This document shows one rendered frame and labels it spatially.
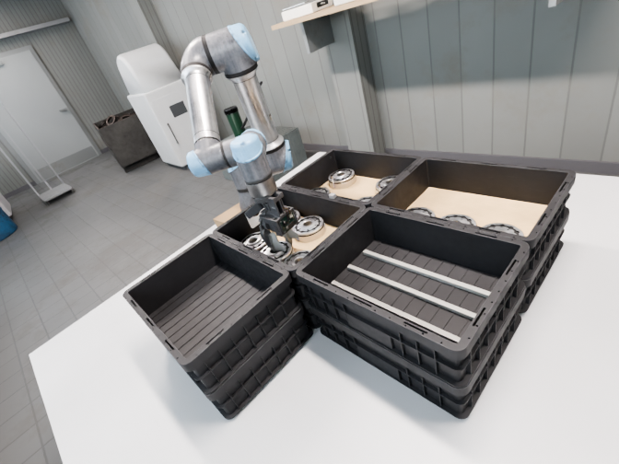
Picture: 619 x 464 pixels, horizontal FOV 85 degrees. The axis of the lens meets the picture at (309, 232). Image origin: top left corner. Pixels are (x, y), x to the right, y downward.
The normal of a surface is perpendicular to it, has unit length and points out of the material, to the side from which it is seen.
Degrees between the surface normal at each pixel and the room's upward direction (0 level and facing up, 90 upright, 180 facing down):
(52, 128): 90
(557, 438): 0
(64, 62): 90
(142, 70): 72
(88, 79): 90
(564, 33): 90
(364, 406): 0
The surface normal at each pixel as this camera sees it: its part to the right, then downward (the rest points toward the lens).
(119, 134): 0.57, 0.32
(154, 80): 0.55, -0.01
